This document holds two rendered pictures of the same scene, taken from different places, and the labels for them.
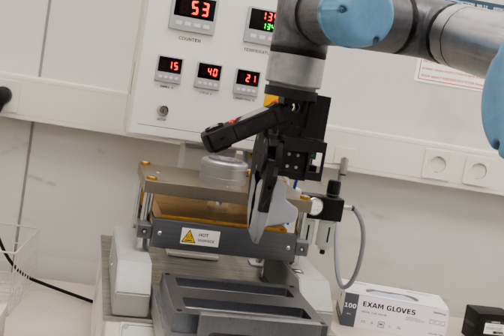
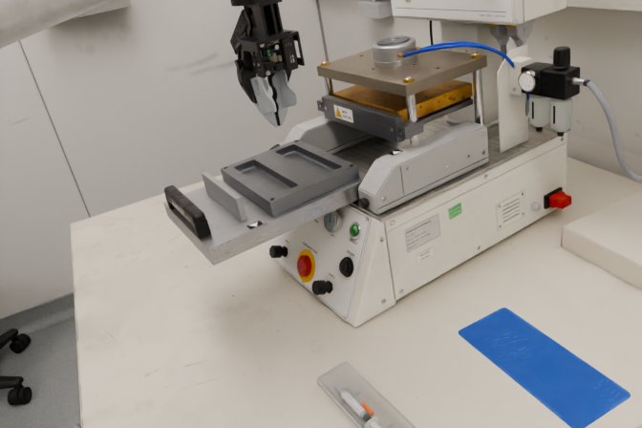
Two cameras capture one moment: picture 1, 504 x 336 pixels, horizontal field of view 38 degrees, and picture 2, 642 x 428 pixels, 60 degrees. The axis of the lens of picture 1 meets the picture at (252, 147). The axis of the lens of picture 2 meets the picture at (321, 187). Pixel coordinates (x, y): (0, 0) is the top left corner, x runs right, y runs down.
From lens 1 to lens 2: 120 cm
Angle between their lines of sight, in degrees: 75
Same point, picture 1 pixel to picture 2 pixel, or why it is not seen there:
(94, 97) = not seen: outside the picture
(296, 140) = (245, 42)
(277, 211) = (265, 101)
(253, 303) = (278, 173)
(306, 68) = not seen: outside the picture
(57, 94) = not seen: outside the picture
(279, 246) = (386, 127)
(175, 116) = not seen: outside the picture
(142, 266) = (299, 133)
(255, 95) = not seen: outside the picture
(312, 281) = (381, 164)
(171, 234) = (331, 109)
